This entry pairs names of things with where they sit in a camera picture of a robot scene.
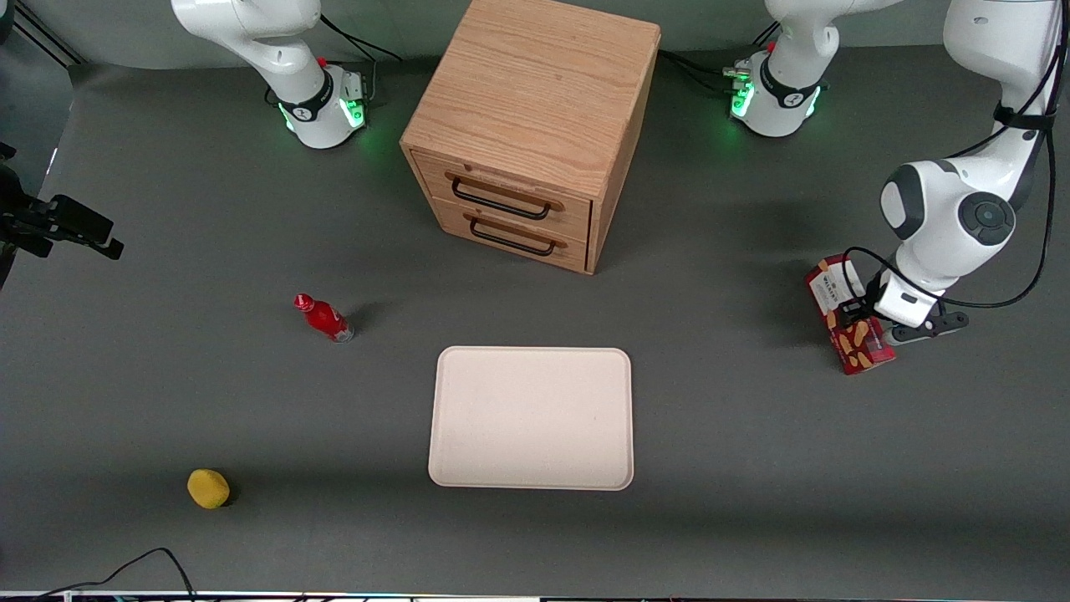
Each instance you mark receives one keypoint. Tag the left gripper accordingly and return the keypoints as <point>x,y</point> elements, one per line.
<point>872,294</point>

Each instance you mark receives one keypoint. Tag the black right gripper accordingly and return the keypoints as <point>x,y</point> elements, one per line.
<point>18,224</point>

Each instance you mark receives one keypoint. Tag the red cookie box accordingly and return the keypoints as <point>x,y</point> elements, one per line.
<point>861,353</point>

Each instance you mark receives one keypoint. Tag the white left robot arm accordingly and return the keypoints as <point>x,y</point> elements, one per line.
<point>945,226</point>

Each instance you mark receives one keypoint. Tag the beige rectangular tray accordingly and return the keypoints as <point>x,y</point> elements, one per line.
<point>531,418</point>

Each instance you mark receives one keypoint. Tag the small red bottle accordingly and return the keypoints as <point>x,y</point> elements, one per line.
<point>324,318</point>

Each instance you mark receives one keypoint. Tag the yellow lemon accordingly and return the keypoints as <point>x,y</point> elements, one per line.
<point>208,489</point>

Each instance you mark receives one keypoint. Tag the wooden drawer front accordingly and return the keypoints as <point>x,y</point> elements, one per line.
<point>577,255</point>
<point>577,221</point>

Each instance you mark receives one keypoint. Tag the wooden two-drawer cabinet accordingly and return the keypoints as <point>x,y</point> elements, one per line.
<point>535,92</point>

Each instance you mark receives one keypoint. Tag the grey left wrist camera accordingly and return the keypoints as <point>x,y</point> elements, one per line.
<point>911,334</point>

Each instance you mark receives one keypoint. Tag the black metal frame bars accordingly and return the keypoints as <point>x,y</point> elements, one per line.
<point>50,35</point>

